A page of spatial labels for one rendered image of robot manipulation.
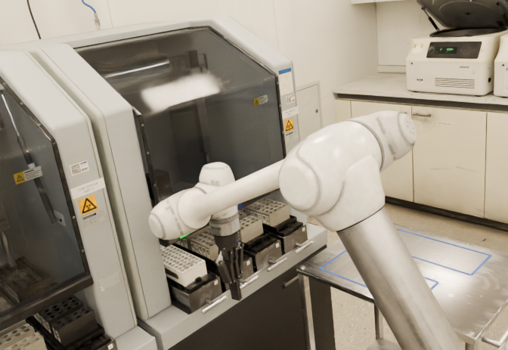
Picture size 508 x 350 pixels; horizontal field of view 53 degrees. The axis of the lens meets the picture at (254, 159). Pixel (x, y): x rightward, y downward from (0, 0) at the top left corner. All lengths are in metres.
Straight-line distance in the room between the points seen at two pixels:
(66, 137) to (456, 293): 1.18
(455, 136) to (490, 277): 2.01
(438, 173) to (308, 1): 1.51
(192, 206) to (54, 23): 1.56
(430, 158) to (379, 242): 2.82
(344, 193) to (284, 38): 2.76
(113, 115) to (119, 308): 0.60
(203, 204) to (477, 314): 0.79
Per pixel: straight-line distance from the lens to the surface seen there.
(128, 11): 2.84
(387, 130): 1.01
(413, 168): 3.83
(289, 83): 1.98
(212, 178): 1.42
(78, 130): 1.48
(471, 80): 3.47
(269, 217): 1.99
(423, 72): 3.61
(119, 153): 1.55
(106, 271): 1.62
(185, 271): 1.73
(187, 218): 1.32
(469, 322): 1.51
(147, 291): 1.73
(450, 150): 3.65
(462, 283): 1.66
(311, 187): 0.87
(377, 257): 0.94
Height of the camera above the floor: 1.72
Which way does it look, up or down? 19 degrees down
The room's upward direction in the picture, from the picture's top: 7 degrees counter-clockwise
